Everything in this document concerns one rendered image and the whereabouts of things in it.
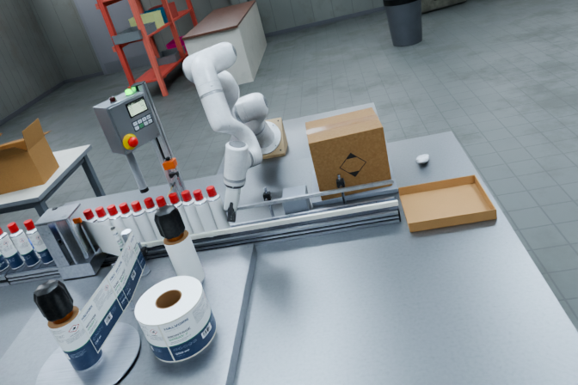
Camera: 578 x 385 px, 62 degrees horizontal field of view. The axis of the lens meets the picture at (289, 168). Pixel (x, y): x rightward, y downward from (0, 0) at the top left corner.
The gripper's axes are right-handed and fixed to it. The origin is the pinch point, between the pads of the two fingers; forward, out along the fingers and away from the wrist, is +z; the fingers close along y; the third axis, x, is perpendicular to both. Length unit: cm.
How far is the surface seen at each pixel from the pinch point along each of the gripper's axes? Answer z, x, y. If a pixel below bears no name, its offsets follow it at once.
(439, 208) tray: -17, 78, 1
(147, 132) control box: -27.6, -35.4, -8.1
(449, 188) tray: -19, 84, -12
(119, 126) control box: -32, -43, 0
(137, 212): 2.2, -36.7, 2.4
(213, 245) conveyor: 11.0, -5.6, 5.1
